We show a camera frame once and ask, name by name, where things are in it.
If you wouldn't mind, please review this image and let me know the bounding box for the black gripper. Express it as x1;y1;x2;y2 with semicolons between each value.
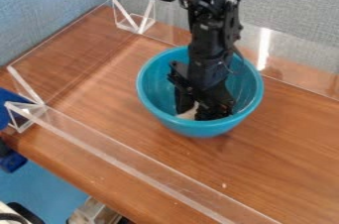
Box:
166;49;234;121

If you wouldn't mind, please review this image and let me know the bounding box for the white and brown toy mushroom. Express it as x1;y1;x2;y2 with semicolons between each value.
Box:
177;103;198;120

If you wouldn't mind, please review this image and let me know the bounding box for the blue plastic bowl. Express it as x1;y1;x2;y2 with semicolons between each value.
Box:
134;46;264;138

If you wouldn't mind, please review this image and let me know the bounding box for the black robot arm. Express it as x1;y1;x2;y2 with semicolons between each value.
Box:
161;0;242;121

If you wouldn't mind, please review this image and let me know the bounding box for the clear acrylic barrier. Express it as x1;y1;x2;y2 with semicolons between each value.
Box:
0;4;339;224

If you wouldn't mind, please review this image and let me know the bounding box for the grey object under table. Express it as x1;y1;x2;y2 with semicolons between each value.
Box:
66;197;121;224

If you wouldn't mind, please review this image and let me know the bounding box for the blue clamp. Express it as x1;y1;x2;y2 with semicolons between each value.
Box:
0;87;32;173

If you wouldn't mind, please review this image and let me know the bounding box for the white and black object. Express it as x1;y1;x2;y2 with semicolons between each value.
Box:
0;201;45;224

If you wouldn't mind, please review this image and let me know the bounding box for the black cable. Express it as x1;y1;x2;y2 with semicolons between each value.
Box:
222;46;246;75

